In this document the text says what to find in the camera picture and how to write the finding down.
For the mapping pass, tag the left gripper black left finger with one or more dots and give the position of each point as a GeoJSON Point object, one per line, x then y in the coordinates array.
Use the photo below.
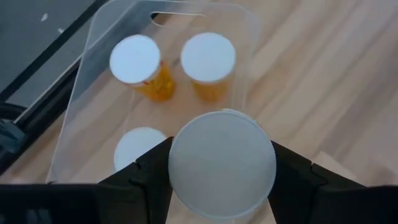
{"type": "Point", "coordinates": [140, 193]}

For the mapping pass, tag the black aluminium table frame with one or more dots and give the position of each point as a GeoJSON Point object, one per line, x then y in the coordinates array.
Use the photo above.
{"type": "Point", "coordinates": [46, 101]}

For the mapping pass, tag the white ball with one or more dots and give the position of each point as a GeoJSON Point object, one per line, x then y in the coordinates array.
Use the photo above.
{"type": "Point", "coordinates": [135, 59]}
{"type": "Point", "coordinates": [222, 165]}

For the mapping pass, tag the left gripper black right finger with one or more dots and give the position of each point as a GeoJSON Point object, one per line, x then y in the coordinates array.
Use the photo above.
{"type": "Point", "coordinates": [298, 193]}

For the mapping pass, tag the clear plastic bin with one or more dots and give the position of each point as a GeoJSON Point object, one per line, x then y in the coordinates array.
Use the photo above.
{"type": "Point", "coordinates": [102, 118]}

